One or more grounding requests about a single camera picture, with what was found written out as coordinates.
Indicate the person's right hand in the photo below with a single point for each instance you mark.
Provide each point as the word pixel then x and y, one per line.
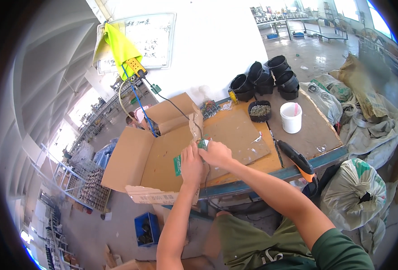
pixel 216 153

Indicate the person's left hand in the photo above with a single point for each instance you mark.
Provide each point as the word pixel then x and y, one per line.
pixel 191 166

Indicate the person's right fingers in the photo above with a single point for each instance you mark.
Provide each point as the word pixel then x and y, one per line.
pixel 205 151

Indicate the person's left fingers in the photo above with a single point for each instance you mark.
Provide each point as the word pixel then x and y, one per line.
pixel 190 150

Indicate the small green circuit board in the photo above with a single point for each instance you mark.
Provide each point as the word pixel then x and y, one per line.
pixel 203 144

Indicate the brown cardboard sheet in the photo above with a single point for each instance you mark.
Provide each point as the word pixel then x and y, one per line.
pixel 234 138

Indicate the open brown cardboard box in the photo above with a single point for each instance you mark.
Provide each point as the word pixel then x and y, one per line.
pixel 151 155

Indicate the small yellow bottle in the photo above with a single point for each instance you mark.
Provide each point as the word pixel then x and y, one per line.
pixel 233 97

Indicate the blue workbench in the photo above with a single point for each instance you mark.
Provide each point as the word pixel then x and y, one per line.
pixel 269 148

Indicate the black bowl of small parts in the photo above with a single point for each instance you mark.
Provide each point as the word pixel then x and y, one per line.
pixel 259 111

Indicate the green tag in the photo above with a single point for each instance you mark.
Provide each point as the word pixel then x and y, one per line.
pixel 155 88

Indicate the blue plastic crate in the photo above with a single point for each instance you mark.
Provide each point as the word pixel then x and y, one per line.
pixel 146 229

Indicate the white plastic bucket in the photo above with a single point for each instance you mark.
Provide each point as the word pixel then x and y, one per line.
pixel 290 117

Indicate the orange black electric screwdriver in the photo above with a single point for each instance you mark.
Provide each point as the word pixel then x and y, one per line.
pixel 298 160

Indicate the pile of black plastic housings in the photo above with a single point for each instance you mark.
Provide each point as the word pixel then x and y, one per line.
pixel 266 79

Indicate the yellow hanging tool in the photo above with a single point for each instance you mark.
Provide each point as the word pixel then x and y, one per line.
pixel 136 67

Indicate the person's legs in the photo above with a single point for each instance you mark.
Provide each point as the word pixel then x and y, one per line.
pixel 249 241

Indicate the white notice board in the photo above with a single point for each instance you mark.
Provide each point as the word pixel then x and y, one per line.
pixel 151 42

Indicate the yellow green cloth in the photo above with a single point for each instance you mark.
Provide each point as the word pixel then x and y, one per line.
pixel 119 47

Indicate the white green woven sack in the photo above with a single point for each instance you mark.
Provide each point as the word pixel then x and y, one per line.
pixel 352 194

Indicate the metal table with parts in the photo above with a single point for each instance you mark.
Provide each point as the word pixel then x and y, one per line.
pixel 283 18

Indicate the person's body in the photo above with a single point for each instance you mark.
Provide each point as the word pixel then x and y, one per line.
pixel 330 251

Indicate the heap of sacks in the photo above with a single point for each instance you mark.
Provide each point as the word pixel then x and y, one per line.
pixel 361 104

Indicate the flat metal trolley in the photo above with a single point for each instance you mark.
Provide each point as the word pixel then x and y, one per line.
pixel 334 32

